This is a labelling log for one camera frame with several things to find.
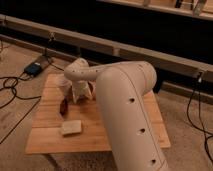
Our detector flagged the black power adapter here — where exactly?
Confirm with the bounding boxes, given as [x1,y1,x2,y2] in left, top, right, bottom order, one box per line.
[24,63,42,77]

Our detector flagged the black cable on floor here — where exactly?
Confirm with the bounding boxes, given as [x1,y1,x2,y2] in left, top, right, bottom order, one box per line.
[0,71,42,145]

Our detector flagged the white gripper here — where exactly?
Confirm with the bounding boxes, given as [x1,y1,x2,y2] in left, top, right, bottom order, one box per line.
[72,81,93,102]

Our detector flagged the wooden table leg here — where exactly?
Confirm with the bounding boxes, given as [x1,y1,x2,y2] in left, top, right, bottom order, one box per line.
[43,154,62,171]

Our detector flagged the beige sponge block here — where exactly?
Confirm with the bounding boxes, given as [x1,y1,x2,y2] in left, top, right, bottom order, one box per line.
[61,120,82,135]

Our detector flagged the black cables at right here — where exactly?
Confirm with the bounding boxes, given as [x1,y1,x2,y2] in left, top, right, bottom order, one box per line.
[186,73,213,164]

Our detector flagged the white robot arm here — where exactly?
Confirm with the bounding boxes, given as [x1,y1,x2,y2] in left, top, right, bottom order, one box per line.
[64,61,170,171]

